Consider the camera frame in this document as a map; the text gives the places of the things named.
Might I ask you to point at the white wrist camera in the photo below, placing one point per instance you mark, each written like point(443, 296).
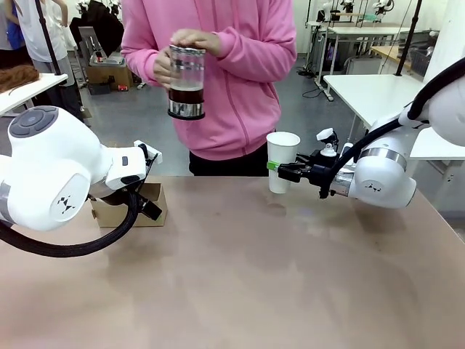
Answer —
point(325, 134)
point(155, 152)

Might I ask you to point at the wooden top table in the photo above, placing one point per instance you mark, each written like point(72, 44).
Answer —
point(388, 52)

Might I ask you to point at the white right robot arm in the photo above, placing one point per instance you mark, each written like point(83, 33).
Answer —
point(385, 181)

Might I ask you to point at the grey device on box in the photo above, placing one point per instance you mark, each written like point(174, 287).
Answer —
point(109, 60)

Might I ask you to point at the white table with brown fur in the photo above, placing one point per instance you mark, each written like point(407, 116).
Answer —
point(32, 91)

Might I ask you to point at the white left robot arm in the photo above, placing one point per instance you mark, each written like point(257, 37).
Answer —
point(54, 152)

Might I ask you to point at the large white table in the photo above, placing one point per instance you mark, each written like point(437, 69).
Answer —
point(367, 94)

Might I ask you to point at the person's right forearm pink sleeve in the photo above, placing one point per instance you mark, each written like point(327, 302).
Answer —
point(140, 65)

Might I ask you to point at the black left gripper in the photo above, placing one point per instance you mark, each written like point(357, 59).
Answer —
point(112, 200)

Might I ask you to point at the white paper cup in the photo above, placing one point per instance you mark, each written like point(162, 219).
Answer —
point(282, 149)

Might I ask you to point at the black cloth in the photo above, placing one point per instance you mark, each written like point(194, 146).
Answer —
point(98, 25)

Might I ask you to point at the person's left hand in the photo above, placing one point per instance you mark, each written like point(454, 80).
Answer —
point(198, 38)

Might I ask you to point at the person's left forearm pink sleeve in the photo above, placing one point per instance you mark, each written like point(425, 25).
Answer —
point(254, 58)

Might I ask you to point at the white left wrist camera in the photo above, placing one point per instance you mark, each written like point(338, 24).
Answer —
point(155, 152)

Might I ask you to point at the person's right hand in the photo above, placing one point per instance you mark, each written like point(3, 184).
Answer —
point(161, 69)

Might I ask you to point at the glass french press with coffee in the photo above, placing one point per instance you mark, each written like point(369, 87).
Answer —
point(186, 72)

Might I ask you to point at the small red object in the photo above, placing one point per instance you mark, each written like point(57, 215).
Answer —
point(123, 88)

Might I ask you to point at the cardboard box on floor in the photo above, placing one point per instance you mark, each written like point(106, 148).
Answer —
point(109, 76)

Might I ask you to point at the person in pink hoodie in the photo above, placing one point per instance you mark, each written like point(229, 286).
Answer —
point(239, 102)

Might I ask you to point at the person in blue top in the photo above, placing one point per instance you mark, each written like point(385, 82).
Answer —
point(9, 32)

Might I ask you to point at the person in white shirt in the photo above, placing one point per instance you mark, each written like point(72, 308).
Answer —
point(40, 32)

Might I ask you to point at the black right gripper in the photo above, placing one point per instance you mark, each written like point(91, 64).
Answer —
point(319, 169)

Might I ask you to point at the long white table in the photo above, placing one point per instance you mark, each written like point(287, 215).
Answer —
point(367, 31)

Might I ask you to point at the brown cardboard cup carrier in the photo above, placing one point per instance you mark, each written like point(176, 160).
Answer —
point(109, 218)

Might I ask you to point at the black tripod pole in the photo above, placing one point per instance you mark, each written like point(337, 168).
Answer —
point(409, 36)
point(47, 40)

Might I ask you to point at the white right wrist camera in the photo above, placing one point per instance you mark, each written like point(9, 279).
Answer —
point(325, 134)

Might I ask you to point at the brown furry object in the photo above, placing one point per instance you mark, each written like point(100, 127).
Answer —
point(18, 78)

